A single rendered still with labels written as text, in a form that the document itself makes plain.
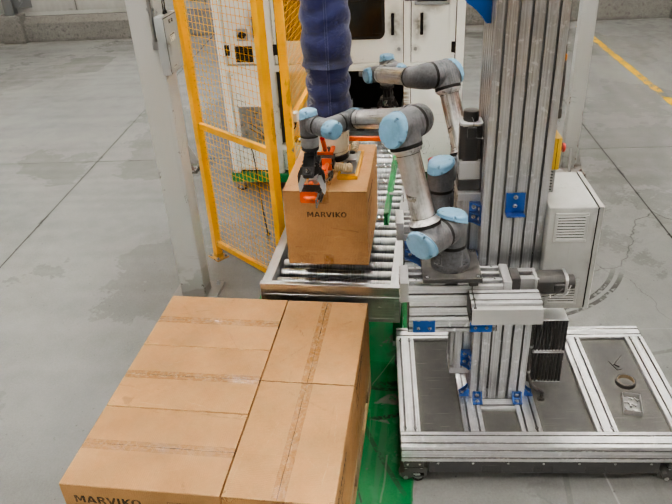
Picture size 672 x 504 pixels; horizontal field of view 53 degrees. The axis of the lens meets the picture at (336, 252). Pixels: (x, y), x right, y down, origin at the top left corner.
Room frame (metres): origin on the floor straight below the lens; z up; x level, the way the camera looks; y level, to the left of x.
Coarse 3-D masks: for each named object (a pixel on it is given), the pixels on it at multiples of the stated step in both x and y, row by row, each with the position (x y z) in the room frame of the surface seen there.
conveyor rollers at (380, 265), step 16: (384, 160) 4.47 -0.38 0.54; (384, 176) 4.20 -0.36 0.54; (400, 176) 4.18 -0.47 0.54; (384, 192) 3.93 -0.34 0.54; (400, 192) 3.92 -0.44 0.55; (384, 240) 3.30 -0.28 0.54; (288, 256) 3.20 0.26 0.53; (384, 256) 3.12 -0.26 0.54; (288, 272) 3.02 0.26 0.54; (304, 272) 3.01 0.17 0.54; (320, 272) 3.00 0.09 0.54; (336, 272) 2.99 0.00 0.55; (352, 272) 2.98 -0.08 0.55; (368, 272) 2.97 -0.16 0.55; (384, 272) 2.95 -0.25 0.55
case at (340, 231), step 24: (360, 144) 3.41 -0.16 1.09; (360, 168) 3.08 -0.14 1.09; (288, 192) 2.86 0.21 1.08; (336, 192) 2.83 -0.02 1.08; (360, 192) 2.81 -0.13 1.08; (288, 216) 2.87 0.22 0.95; (312, 216) 2.85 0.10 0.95; (336, 216) 2.83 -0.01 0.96; (360, 216) 2.81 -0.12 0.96; (288, 240) 2.87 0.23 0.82; (312, 240) 2.85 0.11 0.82; (336, 240) 2.83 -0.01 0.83; (360, 240) 2.81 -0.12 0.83; (360, 264) 2.81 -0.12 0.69
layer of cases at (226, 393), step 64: (192, 320) 2.63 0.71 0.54; (256, 320) 2.60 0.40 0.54; (320, 320) 2.57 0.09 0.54; (128, 384) 2.19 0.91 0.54; (192, 384) 2.17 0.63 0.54; (256, 384) 2.14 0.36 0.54; (320, 384) 2.13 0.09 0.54; (128, 448) 1.82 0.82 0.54; (192, 448) 1.81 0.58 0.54; (256, 448) 1.79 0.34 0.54; (320, 448) 1.77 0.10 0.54
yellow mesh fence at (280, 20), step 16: (288, 0) 4.34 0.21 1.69; (288, 16) 4.30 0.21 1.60; (288, 32) 4.26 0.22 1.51; (288, 48) 4.22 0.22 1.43; (288, 80) 4.06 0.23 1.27; (304, 80) 4.66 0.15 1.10; (288, 96) 4.05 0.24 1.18; (304, 96) 4.58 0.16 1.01; (288, 112) 4.06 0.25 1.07; (288, 128) 4.06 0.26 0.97; (288, 144) 4.06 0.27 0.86; (288, 160) 4.06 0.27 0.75
